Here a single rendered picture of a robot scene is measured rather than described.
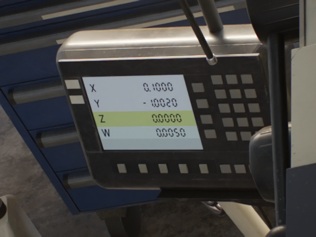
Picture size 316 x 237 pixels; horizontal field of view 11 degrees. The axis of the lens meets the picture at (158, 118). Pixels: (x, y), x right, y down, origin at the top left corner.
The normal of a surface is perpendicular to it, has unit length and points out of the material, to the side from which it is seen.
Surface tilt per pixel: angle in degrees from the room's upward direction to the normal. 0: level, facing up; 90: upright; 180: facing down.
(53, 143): 90
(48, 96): 90
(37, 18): 90
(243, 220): 53
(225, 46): 14
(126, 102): 71
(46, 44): 90
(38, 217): 0
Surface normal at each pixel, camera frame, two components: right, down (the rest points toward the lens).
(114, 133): -0.40, 0.51
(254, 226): 0.12, -0.08
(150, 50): -0.43, -0.43
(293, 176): -0.36, -0.65
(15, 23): -0.11, 0.75
